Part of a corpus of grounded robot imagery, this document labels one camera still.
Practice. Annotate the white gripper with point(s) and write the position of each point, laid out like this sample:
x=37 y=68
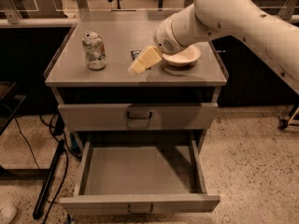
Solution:
x=163 y=37

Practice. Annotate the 7up soda can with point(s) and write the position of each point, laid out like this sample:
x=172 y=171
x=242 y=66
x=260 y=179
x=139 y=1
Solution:
x=94 y=50

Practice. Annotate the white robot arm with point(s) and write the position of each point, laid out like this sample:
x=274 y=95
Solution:
x=272 y=39

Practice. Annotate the closed upper grey drawer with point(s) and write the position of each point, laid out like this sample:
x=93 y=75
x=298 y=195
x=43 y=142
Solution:
x=124 y=117

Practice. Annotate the grey drawer cabinet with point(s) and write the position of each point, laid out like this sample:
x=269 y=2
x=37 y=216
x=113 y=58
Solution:
x=73 y=83

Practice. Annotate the open middle grey drawer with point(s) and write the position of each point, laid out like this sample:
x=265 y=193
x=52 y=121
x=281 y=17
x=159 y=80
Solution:
x=139 y=179

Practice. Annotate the dark blue snack bar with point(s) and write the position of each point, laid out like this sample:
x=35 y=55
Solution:
x=135 y=53

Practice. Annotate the white paper bowl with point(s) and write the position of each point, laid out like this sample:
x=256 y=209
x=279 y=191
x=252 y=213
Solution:
x=190 y=55

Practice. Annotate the black side table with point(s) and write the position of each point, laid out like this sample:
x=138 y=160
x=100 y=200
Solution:
x=9 y=103

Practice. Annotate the black floor stand bar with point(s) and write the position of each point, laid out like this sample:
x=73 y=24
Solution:
x=41 y=200

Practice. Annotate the white shoe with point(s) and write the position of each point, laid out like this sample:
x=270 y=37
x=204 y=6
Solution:
x=7 y=214

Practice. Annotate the black caster wheel frame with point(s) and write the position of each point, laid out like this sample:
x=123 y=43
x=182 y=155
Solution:
x=291 y=120

